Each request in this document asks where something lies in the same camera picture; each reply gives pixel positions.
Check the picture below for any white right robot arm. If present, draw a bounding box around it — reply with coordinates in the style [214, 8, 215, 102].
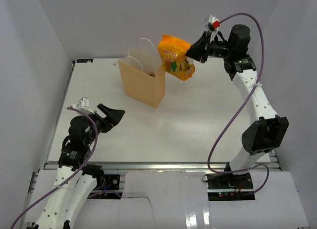
[186, 24, 289, 189]

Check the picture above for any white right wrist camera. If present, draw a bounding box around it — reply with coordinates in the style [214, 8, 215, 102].
[204, 14, 220, 34]

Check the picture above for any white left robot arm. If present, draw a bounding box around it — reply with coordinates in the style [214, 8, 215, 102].
[29, 100, 125, 229]

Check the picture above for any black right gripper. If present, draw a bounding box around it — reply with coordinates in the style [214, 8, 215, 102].
[183, 30, 234, 63]

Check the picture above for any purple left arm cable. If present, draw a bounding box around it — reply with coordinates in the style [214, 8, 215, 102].
[9, 105, 122, 229]

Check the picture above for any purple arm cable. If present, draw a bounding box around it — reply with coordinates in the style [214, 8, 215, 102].
[207, 12, 270, 195]
[9, 105, 122, 229]

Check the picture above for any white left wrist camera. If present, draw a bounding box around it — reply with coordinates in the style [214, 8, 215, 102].
[70, 97, 94, 115]

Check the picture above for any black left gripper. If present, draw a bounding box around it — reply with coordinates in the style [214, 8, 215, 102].
[85, 103, 125, 146]

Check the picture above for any brown paper bag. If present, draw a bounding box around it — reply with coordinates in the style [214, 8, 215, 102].
[118, 38, 166, 109]

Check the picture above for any blue label left corner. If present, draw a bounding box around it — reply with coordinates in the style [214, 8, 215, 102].
[76, 58, 94, 63]

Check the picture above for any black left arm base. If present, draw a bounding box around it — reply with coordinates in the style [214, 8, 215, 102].
[73, 173, 121, 199]

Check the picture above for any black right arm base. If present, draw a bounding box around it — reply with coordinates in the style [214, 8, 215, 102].
[202, 173, 255, 202]

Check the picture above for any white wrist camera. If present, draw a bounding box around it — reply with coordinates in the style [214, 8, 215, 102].
[204, 14, 220, 34]
[70, 97, 94, 115]

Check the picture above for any orange yellow candy bag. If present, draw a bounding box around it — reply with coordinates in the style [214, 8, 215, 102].
[158, 35, 196, 81]

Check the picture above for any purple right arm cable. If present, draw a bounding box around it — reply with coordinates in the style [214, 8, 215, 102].
[207, 12, 270, 195]

